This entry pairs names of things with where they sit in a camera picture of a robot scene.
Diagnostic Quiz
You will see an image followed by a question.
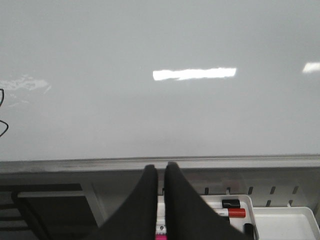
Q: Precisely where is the pink whiteboard eraser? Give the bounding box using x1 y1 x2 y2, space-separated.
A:
155 234 167 240

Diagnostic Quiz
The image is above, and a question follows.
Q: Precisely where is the white plastic marker tray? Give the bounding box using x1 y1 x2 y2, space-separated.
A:
155 194 260 240

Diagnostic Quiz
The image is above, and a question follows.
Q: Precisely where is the red capped marker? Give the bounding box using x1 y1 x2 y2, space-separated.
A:
213 208 246 218

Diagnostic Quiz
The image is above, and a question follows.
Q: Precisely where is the black capped marker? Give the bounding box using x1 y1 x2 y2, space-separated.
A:
206 199 241 209
243 223 255 240

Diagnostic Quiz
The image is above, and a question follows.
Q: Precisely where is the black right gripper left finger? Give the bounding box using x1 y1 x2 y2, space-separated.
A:
85 165 158 240

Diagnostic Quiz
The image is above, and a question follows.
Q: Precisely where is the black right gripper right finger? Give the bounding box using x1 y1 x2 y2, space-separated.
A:
164 162 248 240

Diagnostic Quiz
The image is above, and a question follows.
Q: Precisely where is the white whiteboard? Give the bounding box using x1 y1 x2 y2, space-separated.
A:
0 0 320 174

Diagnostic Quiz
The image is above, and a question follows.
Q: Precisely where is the grey whiteboard stand frame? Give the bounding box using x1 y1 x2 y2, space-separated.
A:
0 167 320 240

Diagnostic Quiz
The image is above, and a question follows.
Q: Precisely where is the grey fabric striped organizer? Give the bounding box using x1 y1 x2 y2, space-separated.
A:
0 191 33 240

